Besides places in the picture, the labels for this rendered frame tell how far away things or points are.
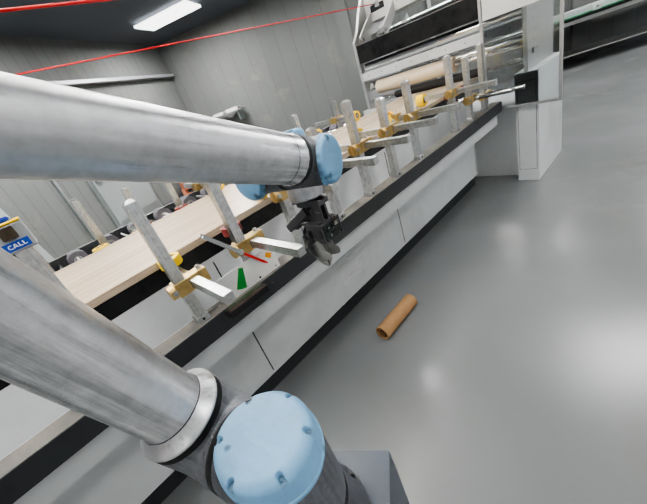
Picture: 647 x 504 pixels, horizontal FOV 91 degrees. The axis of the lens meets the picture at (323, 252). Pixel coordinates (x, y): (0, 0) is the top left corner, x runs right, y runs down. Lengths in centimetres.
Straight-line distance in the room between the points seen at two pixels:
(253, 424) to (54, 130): 43
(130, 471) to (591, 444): 162
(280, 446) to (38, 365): 30
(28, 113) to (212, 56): 946
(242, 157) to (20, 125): 22
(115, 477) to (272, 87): 860
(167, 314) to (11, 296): 95
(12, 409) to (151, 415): 88
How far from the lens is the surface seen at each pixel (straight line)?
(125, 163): 38
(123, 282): 131
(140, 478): 167
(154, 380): 55
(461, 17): 326
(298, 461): 50
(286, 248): 102
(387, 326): 177
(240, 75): 951
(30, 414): 143
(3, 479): 123
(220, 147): 43
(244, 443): 54
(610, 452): 150
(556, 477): 142
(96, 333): 50
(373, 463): 76
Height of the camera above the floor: 126
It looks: 26 degrees down
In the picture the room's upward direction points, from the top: 20 degrees counter-clockwise
